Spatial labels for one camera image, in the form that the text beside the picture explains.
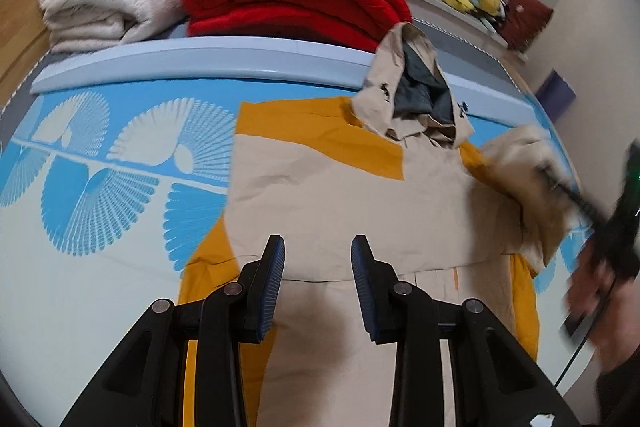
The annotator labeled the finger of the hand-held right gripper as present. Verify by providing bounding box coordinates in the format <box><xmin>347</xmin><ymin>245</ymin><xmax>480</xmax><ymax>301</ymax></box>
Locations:
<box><xmin>537</xmin><ymin>161</ymin><xmax>608</xmax><ymax>228</ymax></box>

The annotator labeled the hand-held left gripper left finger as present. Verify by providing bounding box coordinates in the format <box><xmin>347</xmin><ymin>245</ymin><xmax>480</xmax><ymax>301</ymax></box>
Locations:
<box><xmin>60</xmin><ymin>234</ymin><xmax>286</xmax><ymax>427</ymax></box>

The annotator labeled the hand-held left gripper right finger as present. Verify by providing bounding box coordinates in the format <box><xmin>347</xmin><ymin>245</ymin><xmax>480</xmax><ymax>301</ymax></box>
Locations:
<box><xmin>350</xmin><ymin>234</ymin><xmax>584</xmax><ymax>427</ymax></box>

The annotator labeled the beige and orange hooded jacket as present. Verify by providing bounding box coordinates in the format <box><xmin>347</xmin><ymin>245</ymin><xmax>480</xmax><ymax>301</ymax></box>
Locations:
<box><xmin>177</xmin><ymin>22</ymin><xmax>571</xmax><ymax>427</ymax></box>

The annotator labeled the person's right hand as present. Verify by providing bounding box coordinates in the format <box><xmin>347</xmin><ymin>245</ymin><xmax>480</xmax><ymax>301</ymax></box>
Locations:
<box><xmin>564</xmin><ymin>257</ymin><xmax>640</xmax><ymax>375</ymax></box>

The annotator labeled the purple box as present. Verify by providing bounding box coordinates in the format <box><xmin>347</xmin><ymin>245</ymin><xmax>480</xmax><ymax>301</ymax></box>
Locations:
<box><xmin>534</xmin><ymin>70</ymin><xmax>577</xmax><ymax>124</ymax></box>

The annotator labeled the maroon cushion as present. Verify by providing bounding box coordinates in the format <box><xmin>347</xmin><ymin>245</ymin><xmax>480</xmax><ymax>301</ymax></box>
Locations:
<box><xmin>499</xmin><ymin>0</ymin><xmax>555</xmax><ymax>54</ymax></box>

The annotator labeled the blue patterned bed sheet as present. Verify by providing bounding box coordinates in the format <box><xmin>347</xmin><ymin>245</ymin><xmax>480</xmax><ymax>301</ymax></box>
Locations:
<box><xmin>0</xmin><ymin>72</ymin><xmax>601</xmax><ymax>427</ymax></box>

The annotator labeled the white headboard ledge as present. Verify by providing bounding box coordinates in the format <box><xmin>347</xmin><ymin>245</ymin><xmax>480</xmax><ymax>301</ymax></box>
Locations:
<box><xmin>394</xmin><ymin>0</ymin><xmax>532</xmax><ymax>60</ymax></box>

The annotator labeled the light blue bed bolster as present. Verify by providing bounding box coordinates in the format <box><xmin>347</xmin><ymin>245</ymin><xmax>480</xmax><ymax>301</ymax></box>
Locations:
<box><xmin>30</xmin><ymin>36</ymin><xmax>547</xmax><ymax>124</ymax></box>

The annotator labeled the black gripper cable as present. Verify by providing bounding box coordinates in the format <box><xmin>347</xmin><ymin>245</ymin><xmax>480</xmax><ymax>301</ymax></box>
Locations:
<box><xmin>551</xmin><ymin>274</ymin><xmax>623</xmax><ymax>389</ymax></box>

